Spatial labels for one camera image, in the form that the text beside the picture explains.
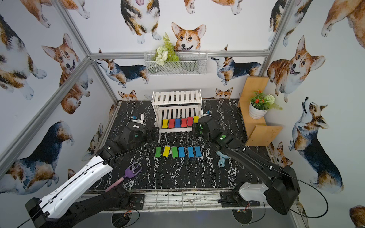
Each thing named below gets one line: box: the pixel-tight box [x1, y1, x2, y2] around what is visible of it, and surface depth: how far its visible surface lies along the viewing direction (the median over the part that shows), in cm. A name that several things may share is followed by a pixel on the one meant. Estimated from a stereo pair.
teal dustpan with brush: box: [215, 151, 231, 168], surface depth 87 cm
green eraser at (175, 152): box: [171, 146, 179, 158], surface depth 92 cm
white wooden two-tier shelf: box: [151, 88, 202, 143], surface depth 90 cm
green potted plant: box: [249, 89, 283, 111], surface depth 92 cm
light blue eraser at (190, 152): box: [187, 146, 195, 158], surface depth 92 cm
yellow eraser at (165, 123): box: [161, 118, 169, 129], surface depth 92 cm
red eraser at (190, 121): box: [187, 116, 194, 126], surface depth 90 cm
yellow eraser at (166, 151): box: [162, 145, 171, 158], surface depth 92 cm
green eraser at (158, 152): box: [154, 146, 162, 158], surface depth 92 cm
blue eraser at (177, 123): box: [174, 118, 182, 128], surface depth 92 cm
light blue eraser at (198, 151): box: [194, 145, 202, 158], surface depth 92 cm
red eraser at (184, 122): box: [181, 118, 188, 128], surface depth 91 cm
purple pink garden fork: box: [105, 162, 143, 192], surface depth 84 cm
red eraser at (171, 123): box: [168, 118, 175, 129], surface depth 92 cm
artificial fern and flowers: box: [152, 32, 180, 67], surface depth 82 cm
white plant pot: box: [249, 102, 269, 120], surface depth 95 cm
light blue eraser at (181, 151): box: [178, 146, 186, 158], surface depth 92 cm
